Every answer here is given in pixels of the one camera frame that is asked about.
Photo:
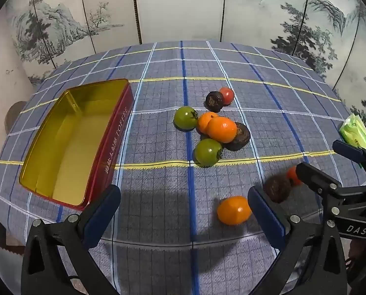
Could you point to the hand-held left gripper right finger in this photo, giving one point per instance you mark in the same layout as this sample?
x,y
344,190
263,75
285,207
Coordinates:
x,y
267,218

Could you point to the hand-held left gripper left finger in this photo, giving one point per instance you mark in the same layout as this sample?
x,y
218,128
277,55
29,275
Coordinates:
x,y
104,209

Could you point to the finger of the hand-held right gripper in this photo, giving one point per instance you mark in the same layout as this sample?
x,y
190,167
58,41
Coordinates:
x,y
316,176
348,151

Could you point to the red tomato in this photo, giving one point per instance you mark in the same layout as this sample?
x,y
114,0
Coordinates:
x,y
292,176
227,95

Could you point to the dark wrinkled passion fruit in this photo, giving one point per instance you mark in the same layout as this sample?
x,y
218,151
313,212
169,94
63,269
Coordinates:
x,y
242,139
214,101
276,188

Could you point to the orange mandarin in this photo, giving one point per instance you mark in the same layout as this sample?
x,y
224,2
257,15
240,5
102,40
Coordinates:
x,y
222,129
233,210
204,121

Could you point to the red and gold tin box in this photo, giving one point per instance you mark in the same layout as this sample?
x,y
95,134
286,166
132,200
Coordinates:
x,y
69,147

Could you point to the green tomato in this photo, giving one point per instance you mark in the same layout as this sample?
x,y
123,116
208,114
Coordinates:
x,y
207,152
185,118

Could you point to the green tissue pack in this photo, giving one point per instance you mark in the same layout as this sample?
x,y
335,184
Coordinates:
x,y
353,132

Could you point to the brown round object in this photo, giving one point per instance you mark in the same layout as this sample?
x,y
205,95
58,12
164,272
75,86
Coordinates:
x,y
13,115

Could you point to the blue checked tablecloth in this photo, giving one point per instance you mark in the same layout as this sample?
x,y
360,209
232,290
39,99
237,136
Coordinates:
x,y
158,67

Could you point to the landscape painted folding screen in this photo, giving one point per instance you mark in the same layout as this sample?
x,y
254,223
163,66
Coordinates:
x,y
183,6

